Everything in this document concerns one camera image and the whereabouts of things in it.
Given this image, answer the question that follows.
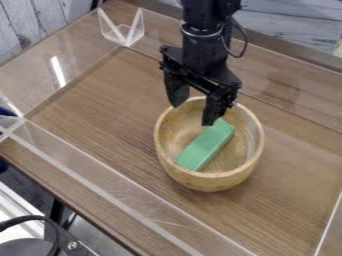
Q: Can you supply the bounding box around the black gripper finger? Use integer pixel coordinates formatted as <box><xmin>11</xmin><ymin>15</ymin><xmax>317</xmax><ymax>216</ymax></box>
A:
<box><xmin>202</xmin><ymin>89</ymin><xmax>237</xmax><ymax>126</ymax></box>
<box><xmin>163</xmin><ymin>69</ymin><xmax>190</xmax><ymax>107</ymax></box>

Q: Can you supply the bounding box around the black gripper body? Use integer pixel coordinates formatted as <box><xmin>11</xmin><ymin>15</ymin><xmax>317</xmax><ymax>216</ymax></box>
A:
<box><xmin>160</xmin><ymin>24</ymin><xmax>242</xmax><ymax>96</ymax></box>

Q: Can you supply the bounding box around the black cable bottom left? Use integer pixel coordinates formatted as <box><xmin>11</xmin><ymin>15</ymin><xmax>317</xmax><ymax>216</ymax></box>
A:
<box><xmin>0</xmin><ymin>214</ymin><xmax>64</xmax><ymax>256</ymax></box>

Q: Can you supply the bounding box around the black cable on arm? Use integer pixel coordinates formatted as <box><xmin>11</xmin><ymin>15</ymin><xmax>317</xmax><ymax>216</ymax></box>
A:
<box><xmin>219</xmin><ymin>18</ymin><xmax>249</xmax><ymax>59</ymax></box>

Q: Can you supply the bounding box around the brown wooden bowl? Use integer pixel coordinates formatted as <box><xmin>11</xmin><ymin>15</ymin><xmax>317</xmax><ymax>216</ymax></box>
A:
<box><xmin>154</xmin><ymin>96</ymin><xmax>266</xmax><ymax>192</ymax></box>

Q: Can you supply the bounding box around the black table leg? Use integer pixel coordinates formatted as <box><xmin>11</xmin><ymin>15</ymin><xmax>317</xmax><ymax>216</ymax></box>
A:
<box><xmin>50</xmin><ymin>199</ymin><xmax>66</xmax><ymax>224</ymax></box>

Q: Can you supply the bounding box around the green rectangular block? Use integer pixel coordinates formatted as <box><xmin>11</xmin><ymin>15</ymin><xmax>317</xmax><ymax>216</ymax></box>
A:
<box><xmin>174</xmin><ymin>118</ymin><xmax>235</xmax><ymax>172</ymax></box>

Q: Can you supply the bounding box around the clear acrylic corner bracket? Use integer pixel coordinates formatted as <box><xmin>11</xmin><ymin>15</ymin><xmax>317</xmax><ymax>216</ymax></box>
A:
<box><xmin>98</xmin><ymin>8</ymin><xmax>144</xmax><ymax>47</ymax></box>

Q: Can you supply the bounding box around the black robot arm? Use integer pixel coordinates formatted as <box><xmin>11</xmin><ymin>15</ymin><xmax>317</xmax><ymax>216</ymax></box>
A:
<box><xmin>160</xmin><ymin>0</ymin><xmax>242</xmax><ymax>126</ymax></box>

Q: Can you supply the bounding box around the blue object at left edge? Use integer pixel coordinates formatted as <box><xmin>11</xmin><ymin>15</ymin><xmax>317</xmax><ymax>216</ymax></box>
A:
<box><xmin>0</xmin><ymin>106</ymin><xmax>18</xmax><ymax>117</ymax></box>

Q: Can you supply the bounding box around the grey metal base plate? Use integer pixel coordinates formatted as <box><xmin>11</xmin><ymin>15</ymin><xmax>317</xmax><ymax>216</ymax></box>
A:
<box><xmin>0</xmin><ymin>226</ymin><xmax>102</xmax><ymax>256</ymax></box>

